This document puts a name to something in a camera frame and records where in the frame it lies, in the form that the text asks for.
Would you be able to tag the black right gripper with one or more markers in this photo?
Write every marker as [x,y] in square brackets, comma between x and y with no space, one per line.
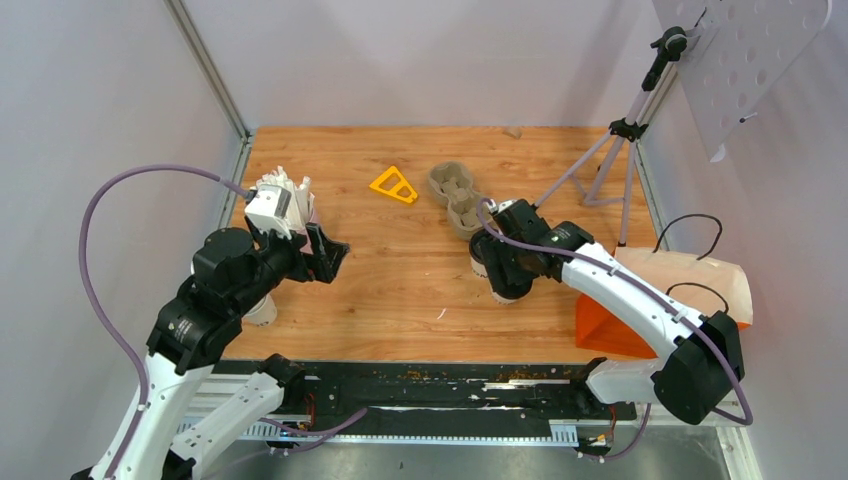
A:
[493,252]

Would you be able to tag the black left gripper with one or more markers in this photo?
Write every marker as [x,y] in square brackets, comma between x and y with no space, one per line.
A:
[321,263]

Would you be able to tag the white paper coffee cup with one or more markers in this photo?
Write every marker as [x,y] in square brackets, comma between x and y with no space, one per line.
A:
[478,268]

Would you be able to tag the orange and white paper bag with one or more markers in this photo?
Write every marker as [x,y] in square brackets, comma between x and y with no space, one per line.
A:
[706,284]

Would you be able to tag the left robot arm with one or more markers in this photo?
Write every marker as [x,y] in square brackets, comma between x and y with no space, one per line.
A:
[233,271]

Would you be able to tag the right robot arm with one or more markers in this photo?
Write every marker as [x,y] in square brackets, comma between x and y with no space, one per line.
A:
[698,363]

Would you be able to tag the pink cup of straws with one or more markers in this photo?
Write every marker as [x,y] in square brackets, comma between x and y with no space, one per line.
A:
[301,207]

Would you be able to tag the stack of white paper cups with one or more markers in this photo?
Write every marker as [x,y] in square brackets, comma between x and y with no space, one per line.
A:
[264,313]

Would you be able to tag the yellow plastic triangle piece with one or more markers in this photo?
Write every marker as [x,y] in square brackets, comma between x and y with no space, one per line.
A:
[393,184]

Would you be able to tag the cardboard cup carrier stack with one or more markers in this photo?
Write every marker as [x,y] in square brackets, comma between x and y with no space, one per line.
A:
[452,185]

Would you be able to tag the white perforated board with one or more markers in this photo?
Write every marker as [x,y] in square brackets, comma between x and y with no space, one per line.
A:
[737,51]

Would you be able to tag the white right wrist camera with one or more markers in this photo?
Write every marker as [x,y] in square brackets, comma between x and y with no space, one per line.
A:
[494,207]

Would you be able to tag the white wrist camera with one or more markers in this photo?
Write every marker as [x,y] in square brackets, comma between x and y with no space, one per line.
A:
[266,209]
[494,207]

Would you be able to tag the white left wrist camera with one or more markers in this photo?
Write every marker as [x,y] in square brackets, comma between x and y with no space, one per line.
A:
[266,209]

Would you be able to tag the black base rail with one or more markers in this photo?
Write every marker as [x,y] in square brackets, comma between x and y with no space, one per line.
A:
[445,402]

